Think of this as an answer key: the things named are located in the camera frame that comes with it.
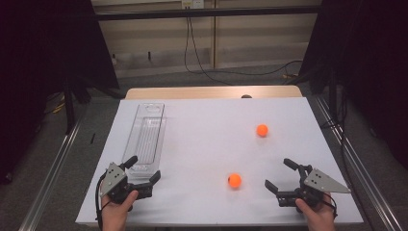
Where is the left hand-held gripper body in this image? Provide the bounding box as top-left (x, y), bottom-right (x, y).
top-left (99, 162), bottom-right (153, 205)

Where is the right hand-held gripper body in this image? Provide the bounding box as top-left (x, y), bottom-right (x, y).
top-left (276, 164), bottom-right (352, 214)

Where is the clear plastic container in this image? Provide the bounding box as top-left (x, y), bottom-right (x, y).
top-left (120, 102), bottom-right (167, 180)

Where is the orange ball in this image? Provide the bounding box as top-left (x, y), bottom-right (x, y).
top-left (227, 173), bottom-right (242, 189)
top-left (256, 123), bottom-right (269, 138)

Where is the person's left hand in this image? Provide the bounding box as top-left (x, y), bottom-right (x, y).
top-left (100, 190), bottom-right (140, 231)

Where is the person's right hand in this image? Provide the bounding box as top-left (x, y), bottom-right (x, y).
top-left (294, 192), bottom-right (337, 231)

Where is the white board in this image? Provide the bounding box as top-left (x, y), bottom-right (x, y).
top-left (75, 96), bottom-right (365, 227)

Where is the black metal stand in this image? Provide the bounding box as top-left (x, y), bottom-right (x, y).
top-left (62, 76), bottom-right (77, 136)

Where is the light wooden table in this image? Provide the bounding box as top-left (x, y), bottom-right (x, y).
top-left (124, 85), bottom-right (303, 100)

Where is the black curtain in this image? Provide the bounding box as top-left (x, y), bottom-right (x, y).
top-left (297, 0), bottom-right (408, 171)
top-left (0, 0), bottom-right (120, 186)

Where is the black horizontal bar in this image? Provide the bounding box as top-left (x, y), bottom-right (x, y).
top-left (95, 5), bottom-right (322, 21)

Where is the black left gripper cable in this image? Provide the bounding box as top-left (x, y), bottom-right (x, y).
top-left (94, 172), bottom-right (109, 231)

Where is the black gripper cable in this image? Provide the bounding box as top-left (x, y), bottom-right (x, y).
top-left (94, 172), bottom-right (109, 231)
top-left (324, 192), bottom-right (339, 219)

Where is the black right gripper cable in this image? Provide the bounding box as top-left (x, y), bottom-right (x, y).
top-left (324, 192), bottom-right (339, 219)

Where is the metal floor rail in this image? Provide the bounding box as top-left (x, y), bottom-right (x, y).
top-left (313, 95), bottom-right (398, 231)
top-left (18, 105), bottom-right (89, 231)

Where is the yellow cable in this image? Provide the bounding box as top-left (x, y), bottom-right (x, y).
top-left (50, 101), bottom-right (67, 115)

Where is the long black floor cable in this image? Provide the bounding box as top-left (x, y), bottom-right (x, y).
top-left (188, 16), bottom-right (304, 77)

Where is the white wall outlet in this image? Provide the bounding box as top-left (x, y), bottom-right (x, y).
top-left (181, 0), bottom-right (205, 10)

